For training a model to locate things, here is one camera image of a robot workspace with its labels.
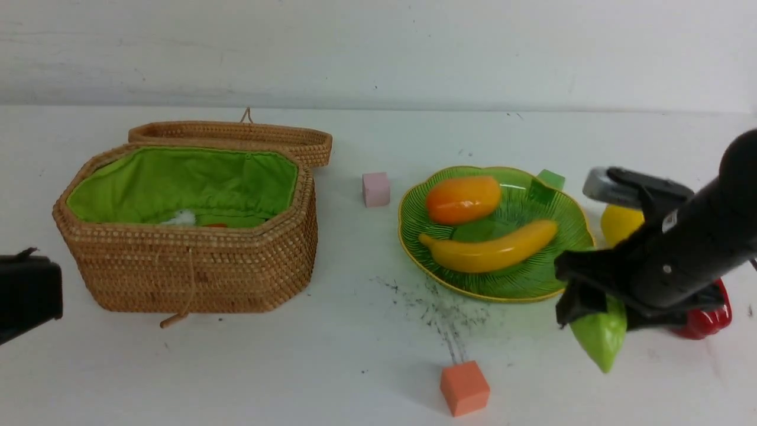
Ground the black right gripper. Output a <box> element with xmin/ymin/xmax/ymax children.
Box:
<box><xmin>554</xmin><ymin>237</ymin><xmax>726</xmax><ymax>330</ymax></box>

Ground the yellow toy lemon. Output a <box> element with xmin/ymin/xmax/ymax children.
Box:
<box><xmin>600</xmin><ymin>204</ymin><xmax>645</xmax><ymax>248</ymax></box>

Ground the yellow toy banana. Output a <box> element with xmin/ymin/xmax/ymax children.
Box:
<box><xmin>418</xmin><ymin>220</ymin><xmax>559</xmax><ymax>273</ymax></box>

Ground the red toy bell pepper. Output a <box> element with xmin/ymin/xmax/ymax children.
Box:
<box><xmin>671</xmin><ymin>279</ymin><xmax>733</xmax><ymax>340</ymax></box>

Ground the orange toy mango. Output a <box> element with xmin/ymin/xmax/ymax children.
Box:
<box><xmin>425</xmin><ymin>175</ymin><xmax>502</xmax><ymax>226</ymax></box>

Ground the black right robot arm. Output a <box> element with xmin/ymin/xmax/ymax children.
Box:
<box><xmin>554</xmin><ymin>130</ymin><xmax>756</xmax><ymax>331</ymax></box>

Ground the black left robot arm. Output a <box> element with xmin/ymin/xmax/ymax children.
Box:
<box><xmin>1</xmin><ymin>247</ymin><xmax>64</xmax><ymax>345</ymax></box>

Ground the green glass leaf plate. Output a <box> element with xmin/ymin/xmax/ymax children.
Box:
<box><xmin>398</xmin><ymin>166</ymin><xmax>597</xmax><ymax>303</ymax></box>

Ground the green foam cube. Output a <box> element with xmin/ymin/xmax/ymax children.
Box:
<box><xmin>537</xmin><ymin>169</ymin><xmax>565</xmax><ymax>191</ymax></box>

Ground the orange foam cube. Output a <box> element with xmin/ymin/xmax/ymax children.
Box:
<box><xmin>440</xmin><ymin>360</ymin><xmax>490</xmax><ymax>417</ymax></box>

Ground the pink foam cube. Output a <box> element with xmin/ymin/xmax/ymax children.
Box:
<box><xmin>362</xmin><ymin>172</ymin><xmax>390</xmax><ymax>208</ymax></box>

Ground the woven wicker basket lid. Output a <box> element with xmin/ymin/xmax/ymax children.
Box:
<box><xmin>129</xmin><ymin>108</ymin><xmax>333</xmax><ymax>167</ymax></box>

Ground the woven wicker basket green lining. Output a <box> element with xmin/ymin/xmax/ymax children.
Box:
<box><xmin>53</xmin><ymin>141</ymin><xmax>319</xmax><ymax>314</ymax></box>

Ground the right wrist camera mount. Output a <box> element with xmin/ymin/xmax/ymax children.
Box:
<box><xmin>582</xmin><ymin>167</ymin><xmax>695</xmax><ymax>219</ymax></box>

